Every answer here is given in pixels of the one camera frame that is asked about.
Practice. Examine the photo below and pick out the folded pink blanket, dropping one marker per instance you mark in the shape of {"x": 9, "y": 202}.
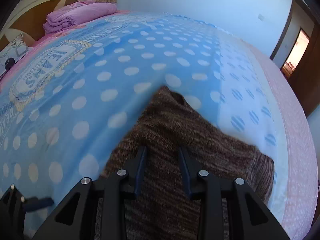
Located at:
{"x": 76, "y": 14}

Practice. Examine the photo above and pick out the brown wooden door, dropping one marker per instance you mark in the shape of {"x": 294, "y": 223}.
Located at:
{"x": 305, "y": 79}

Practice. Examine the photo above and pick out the white wall switch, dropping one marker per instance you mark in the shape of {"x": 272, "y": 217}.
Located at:
{"x": 261, "y": 17}

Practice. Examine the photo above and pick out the brown knitted sweater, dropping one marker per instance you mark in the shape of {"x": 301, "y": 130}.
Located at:
{"x": 163, "y": 210}

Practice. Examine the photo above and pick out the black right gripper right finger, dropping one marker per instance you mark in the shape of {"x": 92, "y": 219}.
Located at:
{"x": 228, "y": 208}

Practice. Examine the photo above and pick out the cartoon print pillow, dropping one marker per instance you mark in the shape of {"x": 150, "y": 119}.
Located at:
{"x": 12, "y": 53}

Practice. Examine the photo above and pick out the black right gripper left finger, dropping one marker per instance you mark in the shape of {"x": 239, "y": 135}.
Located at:
{"x": 76, "y": 215}

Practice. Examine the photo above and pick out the cream wooden headboard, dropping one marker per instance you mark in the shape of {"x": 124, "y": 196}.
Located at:
{"x": 28, "y": 18}

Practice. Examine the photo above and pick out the blue pink polka-dot bedspread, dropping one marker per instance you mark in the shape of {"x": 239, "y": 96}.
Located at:
{"x": 68, "y": 102}

